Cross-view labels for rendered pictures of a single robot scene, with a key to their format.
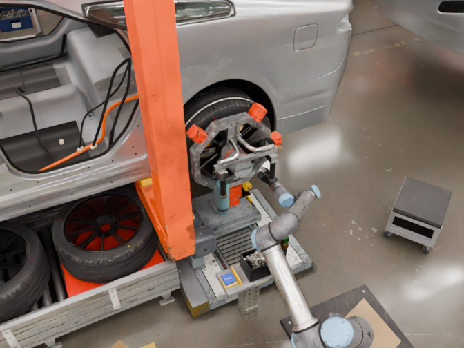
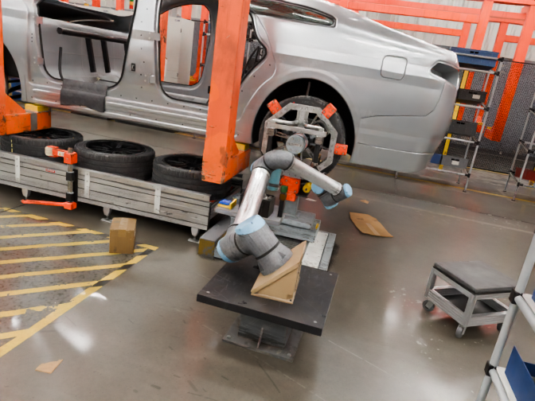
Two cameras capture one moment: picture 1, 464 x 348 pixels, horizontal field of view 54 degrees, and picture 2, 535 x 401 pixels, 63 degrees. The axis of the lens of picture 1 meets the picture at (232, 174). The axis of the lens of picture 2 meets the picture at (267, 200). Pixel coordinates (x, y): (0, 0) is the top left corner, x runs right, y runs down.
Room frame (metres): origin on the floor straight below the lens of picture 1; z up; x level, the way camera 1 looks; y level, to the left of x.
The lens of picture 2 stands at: (-0.40, -1.82, 1.35)
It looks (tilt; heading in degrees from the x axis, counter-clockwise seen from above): 17 degrees down; 37
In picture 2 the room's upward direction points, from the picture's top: 8 degrees clockwise
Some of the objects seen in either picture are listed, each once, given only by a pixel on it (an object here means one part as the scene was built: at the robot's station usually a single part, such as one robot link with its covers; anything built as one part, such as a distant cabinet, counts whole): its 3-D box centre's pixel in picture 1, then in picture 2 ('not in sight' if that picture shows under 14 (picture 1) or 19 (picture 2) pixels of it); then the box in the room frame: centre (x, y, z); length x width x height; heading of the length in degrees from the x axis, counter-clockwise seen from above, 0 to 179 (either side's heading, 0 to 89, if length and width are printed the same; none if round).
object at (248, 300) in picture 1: (248, 295); not in sight; (1.63, -0.11, 0.21); 0.10 x 0.10 x 0.42; 26
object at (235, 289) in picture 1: (253, 272); (249, 212); (1.65, -0.13, 0.44); 0.43 x 0.17 x 0.03; 116
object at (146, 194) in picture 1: (157, 193); (232, 149); (2.06, 0.47, 0.69); 0.52 x 0.17 x 0.35; 26
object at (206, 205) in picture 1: (221, 195); (291, 202); (2.42, 0.08, 0.32); 0.40 x 0.30 x 0.28; 116
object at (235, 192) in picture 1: (228, 190); (291, 187); (2.30, 0.02, 0.48); 0.16 x 0.12 x 0.17; 26
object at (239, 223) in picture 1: (221, 212); (287, 223); (2.42, 0.08, 0.13); 0.50 x 0.36 x 0.10; 116
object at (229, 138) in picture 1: (225, 146); (286, 116); (2.11, 0.04, 1.03); 0.19 x 0.18 x 0.11; 26
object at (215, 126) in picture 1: (231, 153); (298, 142); (2.27, 0.00, 0.85); 0.54 x 0.07 x 0.54; 116
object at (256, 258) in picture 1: (259, 262); (256, 202); (1.66, -0.17, 0.51); 0.20 x 0.14 x 0.13; 115
